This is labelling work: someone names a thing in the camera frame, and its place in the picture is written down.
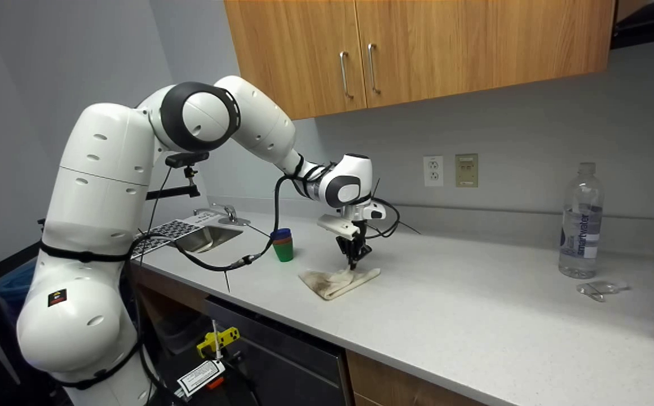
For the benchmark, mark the beige wall switch plate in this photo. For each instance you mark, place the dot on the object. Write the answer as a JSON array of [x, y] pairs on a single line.
[[465, 169]]

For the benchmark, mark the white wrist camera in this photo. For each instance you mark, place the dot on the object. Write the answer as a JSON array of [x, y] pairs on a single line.
[[339, 226]]

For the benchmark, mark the dish drying rack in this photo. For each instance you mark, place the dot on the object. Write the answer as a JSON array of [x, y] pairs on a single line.
[[161, 236]]

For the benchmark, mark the yellow clamp tool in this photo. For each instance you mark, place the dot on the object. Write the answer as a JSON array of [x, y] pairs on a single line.
[[217, 342]]

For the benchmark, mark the white wall outlet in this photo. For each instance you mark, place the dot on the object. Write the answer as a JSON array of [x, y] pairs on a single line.
[[433, 169]]

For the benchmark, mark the blue green stacked cups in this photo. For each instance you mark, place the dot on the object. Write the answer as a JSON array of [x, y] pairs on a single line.
[[283, 245]]

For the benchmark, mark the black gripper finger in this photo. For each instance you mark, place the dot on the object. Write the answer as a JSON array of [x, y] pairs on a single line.
[[358, 259], [349, 262]]

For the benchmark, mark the clear plastic water bottle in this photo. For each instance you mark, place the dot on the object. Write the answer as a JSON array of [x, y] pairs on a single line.
[[579, 223]]

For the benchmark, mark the black dishwasher front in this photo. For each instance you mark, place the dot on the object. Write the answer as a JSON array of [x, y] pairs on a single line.
[[284, 365]]

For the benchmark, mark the wooden wall cabinet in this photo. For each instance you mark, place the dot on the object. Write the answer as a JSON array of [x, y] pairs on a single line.
[[320, 57]]

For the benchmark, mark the black camera on stand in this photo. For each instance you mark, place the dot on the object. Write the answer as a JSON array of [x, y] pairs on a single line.
[[184, 163]]

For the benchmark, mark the crumpled clear plastic wrapper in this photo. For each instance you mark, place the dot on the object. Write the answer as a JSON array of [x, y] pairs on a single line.
[[599, 289]]

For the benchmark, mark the steel sink basin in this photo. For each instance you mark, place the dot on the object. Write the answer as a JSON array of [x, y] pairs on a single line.
[[206, 237]]

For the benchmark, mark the beige cloth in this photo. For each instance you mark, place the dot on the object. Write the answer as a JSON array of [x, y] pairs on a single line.
[[330, 284]]

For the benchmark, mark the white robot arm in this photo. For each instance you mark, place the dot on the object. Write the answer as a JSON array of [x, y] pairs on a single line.
[[75, 325]]

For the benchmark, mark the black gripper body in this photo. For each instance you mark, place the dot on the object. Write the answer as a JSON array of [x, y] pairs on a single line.
[[354, 246]]

